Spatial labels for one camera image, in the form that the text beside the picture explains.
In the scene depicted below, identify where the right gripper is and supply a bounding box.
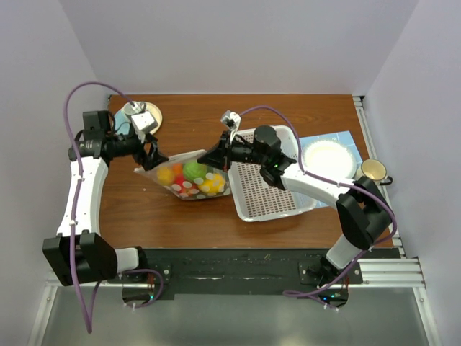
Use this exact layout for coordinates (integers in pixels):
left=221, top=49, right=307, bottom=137
left=197, top=130, right=267, bottom=173

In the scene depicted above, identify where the green fake custard apple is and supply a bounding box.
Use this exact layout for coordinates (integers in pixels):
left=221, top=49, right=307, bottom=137
left=182, top=161, right=207, bottom=181

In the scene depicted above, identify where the polka dot zip bag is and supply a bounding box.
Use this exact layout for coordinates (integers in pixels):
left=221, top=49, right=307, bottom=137
left=134, top=149, right=231, bottom=200

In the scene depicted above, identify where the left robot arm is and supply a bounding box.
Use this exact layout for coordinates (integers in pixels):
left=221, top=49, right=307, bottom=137
left=42, top=104, right=168, bottom=286

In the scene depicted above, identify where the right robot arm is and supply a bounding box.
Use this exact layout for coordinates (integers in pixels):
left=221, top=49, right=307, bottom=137
left=197, top=125, right=393, bottom=283

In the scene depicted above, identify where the yellow fake fruit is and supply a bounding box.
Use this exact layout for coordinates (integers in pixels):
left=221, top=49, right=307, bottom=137
left=156, top=167, right=175, bottom=186

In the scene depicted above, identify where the yellow fake lemon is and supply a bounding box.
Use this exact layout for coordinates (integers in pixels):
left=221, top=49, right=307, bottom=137
left=198, top=173, right=226, bottom=195

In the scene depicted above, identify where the orange fake fruit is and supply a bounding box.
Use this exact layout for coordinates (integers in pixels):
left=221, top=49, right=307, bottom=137
left=171, top=164, right=183, bottom=175

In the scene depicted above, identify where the red fake apple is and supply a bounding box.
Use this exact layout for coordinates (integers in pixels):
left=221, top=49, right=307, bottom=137
left=174, top=175, right=199, bottom=198

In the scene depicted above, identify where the cream and blue plate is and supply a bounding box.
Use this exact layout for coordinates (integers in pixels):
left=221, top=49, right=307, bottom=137
left=115, top=102, right=163, bottom=135

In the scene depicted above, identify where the white plastic basket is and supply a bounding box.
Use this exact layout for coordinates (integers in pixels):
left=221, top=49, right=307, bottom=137
left=230, top=125, right=318, bottom=223

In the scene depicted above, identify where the grey ceramic cup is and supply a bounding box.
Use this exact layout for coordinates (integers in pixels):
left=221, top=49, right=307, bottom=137
left=122, top=102, right=146, bottom=117

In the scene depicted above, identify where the white paper plate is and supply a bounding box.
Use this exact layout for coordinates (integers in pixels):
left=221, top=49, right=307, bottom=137
left=302, top=140, right=357, bottom=179

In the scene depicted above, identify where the blue checked cloth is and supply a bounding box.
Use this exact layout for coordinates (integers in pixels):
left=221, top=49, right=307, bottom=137
left=297, top=130, right=364, bottom=208

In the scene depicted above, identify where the cream enamel mug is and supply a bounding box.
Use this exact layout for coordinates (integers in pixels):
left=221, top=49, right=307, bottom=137
left=354, top=159, right=393, bottom=186

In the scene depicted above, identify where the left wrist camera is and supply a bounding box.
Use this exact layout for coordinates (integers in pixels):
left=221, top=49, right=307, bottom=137
left=130, top=111, right=158, bottom=134

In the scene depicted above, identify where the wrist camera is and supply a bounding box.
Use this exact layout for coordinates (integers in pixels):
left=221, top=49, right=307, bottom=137
left=220, top=110, right=241, bottom=130
left=130, top=111, right=158, bottom=134

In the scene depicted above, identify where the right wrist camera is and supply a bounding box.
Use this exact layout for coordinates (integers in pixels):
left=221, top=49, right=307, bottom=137
left=220, top=110, right=241, bottom=130

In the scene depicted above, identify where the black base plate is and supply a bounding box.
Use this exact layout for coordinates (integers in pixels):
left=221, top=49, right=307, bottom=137
left=107, top=247, right=401, bottom=303

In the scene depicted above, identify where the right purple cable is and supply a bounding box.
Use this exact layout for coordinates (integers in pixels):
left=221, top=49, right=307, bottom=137
left=237, top=105, right=398, bottom=300

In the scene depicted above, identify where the purple cable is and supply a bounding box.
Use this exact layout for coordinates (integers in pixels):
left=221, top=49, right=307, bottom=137
left=237, top=105, right=398, bottom=300
left=63, top=81, right=145, bottom=334

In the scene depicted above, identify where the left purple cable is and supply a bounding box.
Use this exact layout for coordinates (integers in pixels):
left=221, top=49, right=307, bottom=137
left=63, top=81, right=145, bottom=334

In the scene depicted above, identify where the aluminium frame rail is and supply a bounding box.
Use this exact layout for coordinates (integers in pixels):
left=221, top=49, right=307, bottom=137
left=354, top=95, right=442, bottom=346

